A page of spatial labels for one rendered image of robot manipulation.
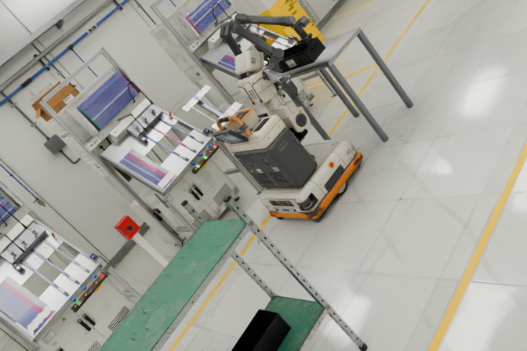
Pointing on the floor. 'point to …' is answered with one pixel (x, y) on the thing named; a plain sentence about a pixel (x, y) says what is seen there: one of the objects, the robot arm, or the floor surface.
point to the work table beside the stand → (335, 45)
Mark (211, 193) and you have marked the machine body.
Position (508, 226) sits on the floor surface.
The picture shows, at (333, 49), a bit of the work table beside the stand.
